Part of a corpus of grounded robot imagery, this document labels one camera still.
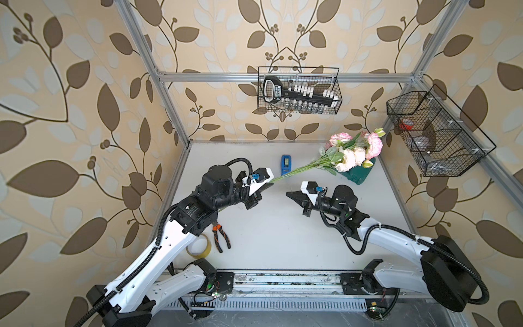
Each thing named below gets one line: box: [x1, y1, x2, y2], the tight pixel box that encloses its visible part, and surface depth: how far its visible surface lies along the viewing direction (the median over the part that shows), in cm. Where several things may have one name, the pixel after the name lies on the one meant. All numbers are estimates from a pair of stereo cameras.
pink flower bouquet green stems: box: [270, 127, 387, 184], surface depth 61 cm
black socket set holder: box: [262, 76, 339, 107], surface depth 86 cm
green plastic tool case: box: [337, 157, 377, 186], surface depth 103 cm
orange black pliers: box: [211, 221, 231, 254], surface depth 88 cm
